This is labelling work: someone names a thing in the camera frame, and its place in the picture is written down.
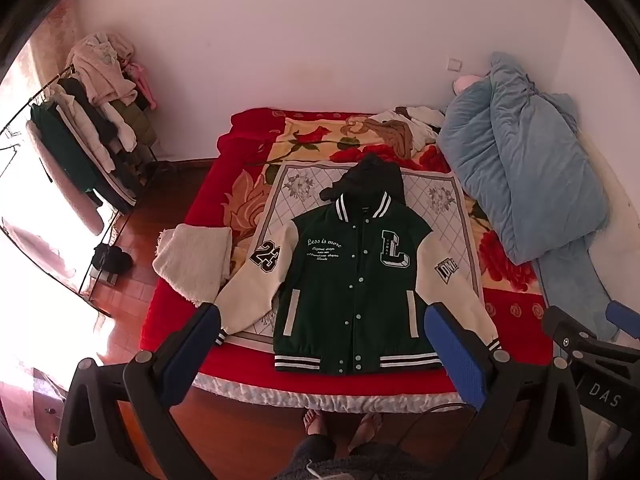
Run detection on person's left foot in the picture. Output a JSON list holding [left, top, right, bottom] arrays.
[[302, 408, 329, 442]]

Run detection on cream fluffy towel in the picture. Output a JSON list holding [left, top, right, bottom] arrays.
[[152, 224, 233, 308]]

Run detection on person's right foot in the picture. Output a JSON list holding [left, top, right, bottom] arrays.
[[347, 412, 385, 453]]

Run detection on pink plush toy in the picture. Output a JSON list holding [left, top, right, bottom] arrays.
[[125, 62, 157, 109]]

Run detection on person's foot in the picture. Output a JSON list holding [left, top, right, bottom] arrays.
[[302, 408, 329, 442], [347, 412, 385, 453]]

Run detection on black shoes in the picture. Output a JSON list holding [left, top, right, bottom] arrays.
[[91, 244, 134, 275]]

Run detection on white quilted floral cloth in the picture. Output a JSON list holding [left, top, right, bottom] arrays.
[[227, 160, 486, 346]]

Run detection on pile of beige clothes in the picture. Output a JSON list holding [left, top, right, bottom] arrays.
[[65, 34, 139, 106]]

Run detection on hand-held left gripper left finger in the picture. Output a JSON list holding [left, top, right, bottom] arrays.
[[56, 302, 222, 480]]

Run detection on row of hanging clothes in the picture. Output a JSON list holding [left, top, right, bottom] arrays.
[[29, 77, 161, 207]]

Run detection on black metal clothes rack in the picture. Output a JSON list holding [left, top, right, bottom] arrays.
[[0, 67, 162, 313]]

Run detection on red floral blanket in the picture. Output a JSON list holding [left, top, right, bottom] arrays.
[[139, 107, 556, 396]]

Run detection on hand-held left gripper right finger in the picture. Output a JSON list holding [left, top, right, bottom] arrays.
[[424, 302, 598, 480]]

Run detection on light blue duvet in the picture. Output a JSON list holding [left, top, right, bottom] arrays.
[[437, 51, 623, 341]]

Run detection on green varsity jacket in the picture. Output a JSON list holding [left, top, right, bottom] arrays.
[[215, 152, 502, 376]]

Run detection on white and brown garment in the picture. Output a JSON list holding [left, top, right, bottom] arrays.
[[370, 106, 446, 153]]

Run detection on black cable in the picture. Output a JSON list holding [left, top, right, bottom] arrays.
[[395, 402, 467, 461]]

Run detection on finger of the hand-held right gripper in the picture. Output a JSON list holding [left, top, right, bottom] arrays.
[[542, 306, 621, 361], [606, 301, 640, 340]]

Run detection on person's dark fleece trousers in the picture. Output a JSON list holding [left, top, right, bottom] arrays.
[[287, 435, 401, 480]]

